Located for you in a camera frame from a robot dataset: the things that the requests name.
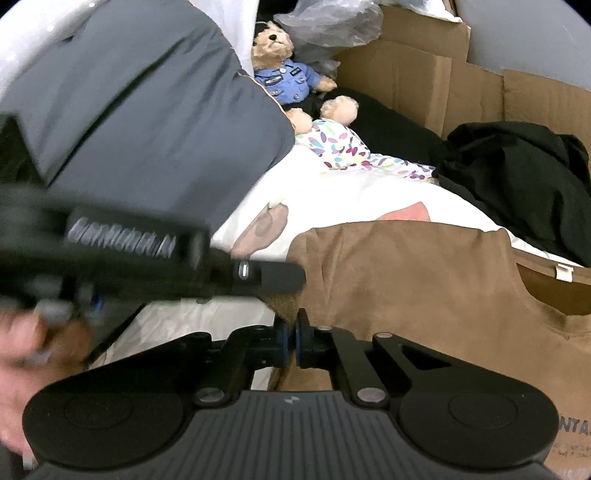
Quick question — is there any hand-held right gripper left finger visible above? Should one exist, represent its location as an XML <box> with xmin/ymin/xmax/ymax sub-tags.
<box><xmin>134</xmin><ymin>314</ymin><xmax>293</xmax><ymax>408</ymax></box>

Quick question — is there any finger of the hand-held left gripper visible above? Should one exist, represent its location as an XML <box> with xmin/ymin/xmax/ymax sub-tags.
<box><xmin>208</xmin><ymin>259</ymin><xmax>308</xmax><ymax>297</ymax></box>

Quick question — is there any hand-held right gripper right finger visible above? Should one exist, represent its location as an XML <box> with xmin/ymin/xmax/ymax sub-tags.
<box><xmin>295</xmin><ymin>308</ymin><xmax>456</xmax><ymax>408</ymax></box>

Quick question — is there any brown printed t-shirt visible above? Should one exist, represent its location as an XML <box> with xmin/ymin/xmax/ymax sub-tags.
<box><xmin>268</xmin><ymin>220</ymin><xmax>591</xmax><ymax>480</ymax></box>

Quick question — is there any person's left hand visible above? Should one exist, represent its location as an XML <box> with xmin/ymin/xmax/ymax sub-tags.
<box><xmin>0</xmin><ymin>302</ymin><xmax>93</xmax><ymax>457</ymax></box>

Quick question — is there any bear print bed sheet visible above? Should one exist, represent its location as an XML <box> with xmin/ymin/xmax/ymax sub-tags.
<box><xmin>88</xmin><ymin>147</ymin><xmax>583</xmax><ymax>385</ymax></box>

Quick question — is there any grey blanket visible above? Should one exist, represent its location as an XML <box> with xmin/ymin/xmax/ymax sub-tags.
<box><xmin>0</xmin><ymin>0</ymin><xmax>296</xmax><ymax>232</ymax></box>

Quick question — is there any colourful patterned cloth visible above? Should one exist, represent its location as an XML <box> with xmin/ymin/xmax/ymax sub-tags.
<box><xmin>294</xmin><ymin>117</ymin><xmax>437</xmax><ymax>184</ymax></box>

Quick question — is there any flat black cloth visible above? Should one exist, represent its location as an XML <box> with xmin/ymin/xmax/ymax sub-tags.
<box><xmin>286</xmin><ymin>90</ymin><xmax>447</xmax><ymax>168</ymax></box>

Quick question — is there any teddy bear in blue shirt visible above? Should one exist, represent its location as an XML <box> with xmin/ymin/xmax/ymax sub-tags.
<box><xmin>252</xmin><ymin>21</ymin><xmax>361</xmax><ymax>136</ymax></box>

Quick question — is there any cardboard sheet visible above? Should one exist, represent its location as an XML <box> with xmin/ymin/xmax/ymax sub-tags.
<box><xmin>330</xmin><ymin>39</ymin><xmax>591</xmax><ymax>140</ymax></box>

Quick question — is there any clear plastic bag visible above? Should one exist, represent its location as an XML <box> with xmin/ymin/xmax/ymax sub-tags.
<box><xmin>272</xmin><ymin>0</ymin><xmax>385</xmax><ymax>77</ymax></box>

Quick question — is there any black clothing pile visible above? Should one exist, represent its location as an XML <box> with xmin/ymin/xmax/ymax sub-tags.
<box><xmin>431</xmin><ymin>121</ymin><xmax>591</xmax><ymax>269</ymax></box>

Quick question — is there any cardboard box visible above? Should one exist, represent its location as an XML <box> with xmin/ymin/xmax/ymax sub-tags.
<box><xmin>376</xmin><ymin>4</ymin><xmax>471</xmax><ymax>64</ymax></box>

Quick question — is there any grey washing machine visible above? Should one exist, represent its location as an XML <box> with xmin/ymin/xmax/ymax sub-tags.
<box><xmin>455</xmin><ymin>0</ymin><xmax>591</xmax><ymax>91</ymax></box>

